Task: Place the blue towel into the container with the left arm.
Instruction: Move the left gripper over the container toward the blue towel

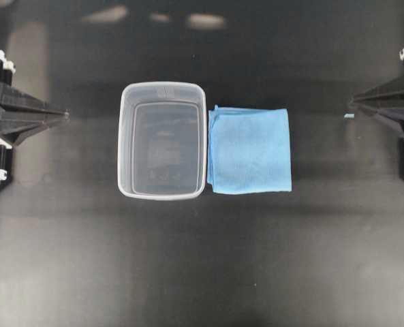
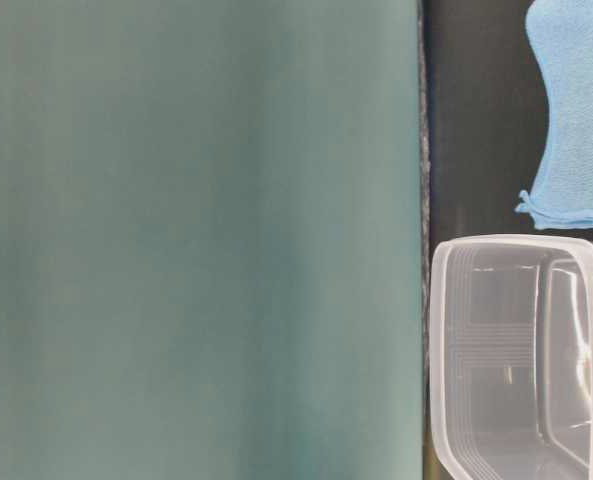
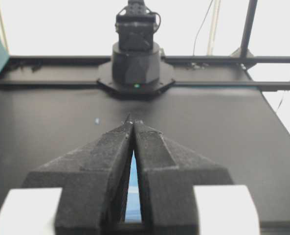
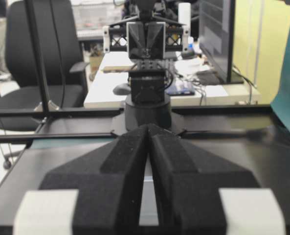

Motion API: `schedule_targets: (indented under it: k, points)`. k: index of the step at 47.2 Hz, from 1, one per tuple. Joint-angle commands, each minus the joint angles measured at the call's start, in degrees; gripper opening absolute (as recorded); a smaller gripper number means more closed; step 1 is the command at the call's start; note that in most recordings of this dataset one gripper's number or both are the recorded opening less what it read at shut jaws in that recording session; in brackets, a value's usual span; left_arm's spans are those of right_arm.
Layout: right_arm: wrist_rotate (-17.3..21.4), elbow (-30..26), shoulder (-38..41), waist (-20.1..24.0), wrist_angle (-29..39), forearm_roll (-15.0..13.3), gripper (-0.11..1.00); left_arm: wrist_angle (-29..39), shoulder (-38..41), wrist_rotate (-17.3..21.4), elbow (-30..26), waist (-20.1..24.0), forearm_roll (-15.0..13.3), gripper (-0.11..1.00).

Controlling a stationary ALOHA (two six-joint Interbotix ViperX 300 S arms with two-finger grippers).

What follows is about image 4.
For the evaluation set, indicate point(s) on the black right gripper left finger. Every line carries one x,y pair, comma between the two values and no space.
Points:
98,193

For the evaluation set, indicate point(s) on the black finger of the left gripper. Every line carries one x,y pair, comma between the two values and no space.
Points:
137,44
155,40

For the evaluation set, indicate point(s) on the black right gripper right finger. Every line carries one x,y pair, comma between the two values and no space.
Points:
209,195

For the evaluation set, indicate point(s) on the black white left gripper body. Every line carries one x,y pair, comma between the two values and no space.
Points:
175,38

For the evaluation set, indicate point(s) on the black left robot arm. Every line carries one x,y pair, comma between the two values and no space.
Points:
148,103

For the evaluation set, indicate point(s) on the white paper roll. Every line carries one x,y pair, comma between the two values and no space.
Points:
184,13

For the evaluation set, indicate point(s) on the white desk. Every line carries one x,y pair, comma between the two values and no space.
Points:
100,94

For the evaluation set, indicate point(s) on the grey computer mouse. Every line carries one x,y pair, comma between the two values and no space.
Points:
122,89

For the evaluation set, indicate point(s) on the black computer monitor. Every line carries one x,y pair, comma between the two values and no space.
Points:
216,37

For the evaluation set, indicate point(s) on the blue white box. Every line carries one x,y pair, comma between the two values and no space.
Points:
181,88

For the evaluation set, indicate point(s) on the black office chair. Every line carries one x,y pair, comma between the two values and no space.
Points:
43,55

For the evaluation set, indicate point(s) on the black vertical frame pole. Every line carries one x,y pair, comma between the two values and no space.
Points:
39,62

